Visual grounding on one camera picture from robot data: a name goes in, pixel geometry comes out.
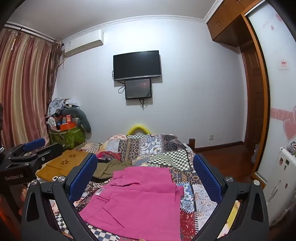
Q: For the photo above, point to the grey long pillow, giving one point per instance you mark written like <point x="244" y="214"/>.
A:
<point x="85" y="122"/>

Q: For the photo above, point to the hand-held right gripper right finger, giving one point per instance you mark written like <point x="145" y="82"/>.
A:
<point x="207" y="178"/>

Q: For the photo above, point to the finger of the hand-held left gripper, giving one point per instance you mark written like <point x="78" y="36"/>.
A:
<point x="46" y="154"/>
<point x="34" y="143"/>

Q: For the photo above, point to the wooden bed post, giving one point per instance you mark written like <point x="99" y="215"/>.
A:
<point x="192" y="143"/>

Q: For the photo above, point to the pink pants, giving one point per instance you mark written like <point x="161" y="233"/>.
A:
<point x="136" y="199"/>

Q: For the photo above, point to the patchwork printed blanket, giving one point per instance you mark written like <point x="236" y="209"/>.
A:
<point x="161" y="150"/>

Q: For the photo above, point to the small black wall monitor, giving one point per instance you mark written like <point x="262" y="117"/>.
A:
<point x="138" y="89"/>

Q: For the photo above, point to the red patterned cloth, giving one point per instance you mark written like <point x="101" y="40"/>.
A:
<point x="108" y="155"/>

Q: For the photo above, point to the wooden overhead cabinet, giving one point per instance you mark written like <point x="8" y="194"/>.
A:
<point x="226" y="20"/>

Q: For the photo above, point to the yellow foam tube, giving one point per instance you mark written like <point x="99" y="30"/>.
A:
<point x="138" y="127"/>

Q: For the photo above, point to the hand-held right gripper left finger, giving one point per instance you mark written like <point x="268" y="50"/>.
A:
<point x="83" y="176"/>

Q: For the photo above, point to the orange box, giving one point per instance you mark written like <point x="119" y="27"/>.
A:
<point x="67" y="126"/>

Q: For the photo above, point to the pile of clothes and bags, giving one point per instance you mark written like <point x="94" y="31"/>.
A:
<point x="57" y="109"/>

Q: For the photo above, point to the striped pink curtain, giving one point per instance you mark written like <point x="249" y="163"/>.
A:
<point x="23" y="81"/>

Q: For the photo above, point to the green printed bag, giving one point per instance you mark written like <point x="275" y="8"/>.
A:
<point x="67" y="138"/>

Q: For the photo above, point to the mustard yellow garment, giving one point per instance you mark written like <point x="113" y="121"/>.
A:
<point x="60" y="163"/>

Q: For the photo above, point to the olive green pants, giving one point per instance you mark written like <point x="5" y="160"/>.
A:
<point x="111" y="168"/>

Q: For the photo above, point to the black wall television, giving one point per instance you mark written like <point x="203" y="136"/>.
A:
<point x="136" y="64"/>

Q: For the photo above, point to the white appliance with stickers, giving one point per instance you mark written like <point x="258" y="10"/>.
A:
<point x="282" y="183"/>

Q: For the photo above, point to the brown wooden door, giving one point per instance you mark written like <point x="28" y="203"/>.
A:
<point x="253" y="92"/>

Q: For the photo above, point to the frosted glass sliding door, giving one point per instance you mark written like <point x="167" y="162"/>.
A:
<point x="277" y="97"/>

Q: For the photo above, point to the white air conditioner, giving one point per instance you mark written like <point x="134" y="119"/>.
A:
<point x="83" y="44"/>

